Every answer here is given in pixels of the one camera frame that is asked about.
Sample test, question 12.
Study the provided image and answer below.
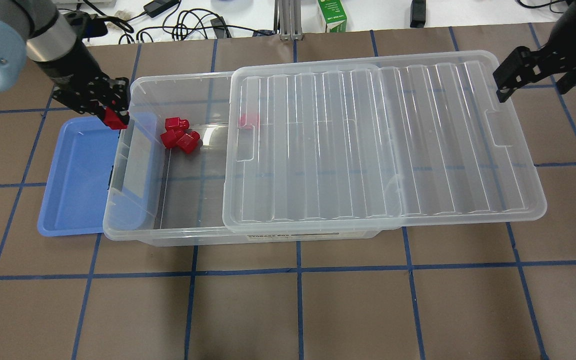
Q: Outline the red block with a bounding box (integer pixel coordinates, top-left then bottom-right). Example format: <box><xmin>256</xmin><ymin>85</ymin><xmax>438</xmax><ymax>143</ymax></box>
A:
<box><xmin>238</xmin><ymin>112</ymin><xmax>260</xmax><ymax>129</ymax></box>
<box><xmin>175</xmin><ymin>130</ymin><xmax>201</xmax><ymax>155</ymax></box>
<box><xmin>164</xmin><ymin>116</ymin><xmax>190</xmax><ymax>132</ymax></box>
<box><xmin>160</xmin><ymin>129</ymin><xmax>186</xmax><ymax>150</ymax></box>
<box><xmin>102</xmin><ymin>107</ymin><xmax>128</xmax><ymax>131</ymax></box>

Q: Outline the clear plastic box lid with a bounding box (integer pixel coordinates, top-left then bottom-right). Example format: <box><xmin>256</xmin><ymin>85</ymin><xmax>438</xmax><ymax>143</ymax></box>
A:
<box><xmin>222</xmin><ymin>50</ymin><xmax>547</xmax><ymax>236</ymax></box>

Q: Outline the clear plastic storage box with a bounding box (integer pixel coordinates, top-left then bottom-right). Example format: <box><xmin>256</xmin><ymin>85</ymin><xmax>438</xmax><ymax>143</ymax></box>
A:
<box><xmin>102</xmin><ymin>71</ymin><xmax>378</xmax><ymax>247</ymax></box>

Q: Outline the black power adapter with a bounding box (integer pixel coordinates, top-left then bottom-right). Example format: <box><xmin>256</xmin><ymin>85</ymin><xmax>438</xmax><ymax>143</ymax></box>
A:
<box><xmin>142</xmin><ymin>0</ymin><xmax>181</xmax><ymax>18</ymax></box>

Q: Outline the blue plastic tray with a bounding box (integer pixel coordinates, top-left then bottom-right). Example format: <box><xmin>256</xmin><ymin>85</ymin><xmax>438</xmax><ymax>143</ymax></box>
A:
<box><xmin>37</xmin><ymin>116</ymin><xmax>120</xmax><ymax>237</ymax></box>

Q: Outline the black plug on table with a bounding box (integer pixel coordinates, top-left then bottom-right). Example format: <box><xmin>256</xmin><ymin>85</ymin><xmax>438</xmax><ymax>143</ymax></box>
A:
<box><xmin>409</xmin><ymin>0</ymin><xmax>427</xmax><ymax>28</ymax></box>

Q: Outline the green white carton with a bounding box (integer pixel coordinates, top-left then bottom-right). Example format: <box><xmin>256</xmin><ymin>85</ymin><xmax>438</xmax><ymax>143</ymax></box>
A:
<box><xmin>316</xmin><ymin>0</ymin><xmax>348</xmax><ymax>34</ymax></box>

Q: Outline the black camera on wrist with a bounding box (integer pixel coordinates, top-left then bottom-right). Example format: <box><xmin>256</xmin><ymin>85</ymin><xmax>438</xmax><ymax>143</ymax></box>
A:
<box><xmin>62</xmin><ymin>10</ymin><xmax>108</xmax><ymax>40</ymax></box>

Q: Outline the aluminium frame post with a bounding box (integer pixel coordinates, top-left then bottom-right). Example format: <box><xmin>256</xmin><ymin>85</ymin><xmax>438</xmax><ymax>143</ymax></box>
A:
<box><xmin>274</xmin><ymin>0</ymin><xmax>303</xmax><ymax>41</ymax></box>

